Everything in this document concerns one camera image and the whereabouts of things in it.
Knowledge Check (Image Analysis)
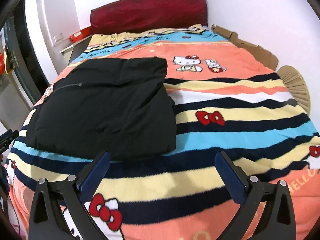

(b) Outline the Hello Kitty striped blanket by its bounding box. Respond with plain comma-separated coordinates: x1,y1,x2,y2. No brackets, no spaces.
5,24,319,239

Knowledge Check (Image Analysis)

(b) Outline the beige woven fan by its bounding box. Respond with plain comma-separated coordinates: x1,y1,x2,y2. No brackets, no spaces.
277,65,311,115

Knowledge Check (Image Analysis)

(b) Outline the red box on shelf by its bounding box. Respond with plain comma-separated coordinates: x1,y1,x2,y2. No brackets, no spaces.
69,27,92,43

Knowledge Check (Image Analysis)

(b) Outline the dark green door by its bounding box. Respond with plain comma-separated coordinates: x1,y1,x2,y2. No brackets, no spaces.
4,0,49,103

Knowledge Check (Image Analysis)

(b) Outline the red hanging bag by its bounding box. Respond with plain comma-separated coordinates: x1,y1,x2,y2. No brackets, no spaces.
0,53,5,75

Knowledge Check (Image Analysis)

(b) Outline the black hooded winter coat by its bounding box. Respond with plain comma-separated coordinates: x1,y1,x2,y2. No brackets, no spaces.
24,57,177,160

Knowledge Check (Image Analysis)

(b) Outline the dark red headboard cushion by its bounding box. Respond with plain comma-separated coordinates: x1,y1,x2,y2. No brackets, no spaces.
90,0,208,35

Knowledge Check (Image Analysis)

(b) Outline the white bedside shelf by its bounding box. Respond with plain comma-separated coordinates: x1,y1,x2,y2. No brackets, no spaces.
60,35,92,65

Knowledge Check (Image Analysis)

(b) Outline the yellow hanging bag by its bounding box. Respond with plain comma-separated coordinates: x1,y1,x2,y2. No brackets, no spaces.
4,47,15,75

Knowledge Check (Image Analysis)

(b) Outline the brown cardboard sheet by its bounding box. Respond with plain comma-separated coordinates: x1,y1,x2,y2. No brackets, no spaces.
211,24,279,70

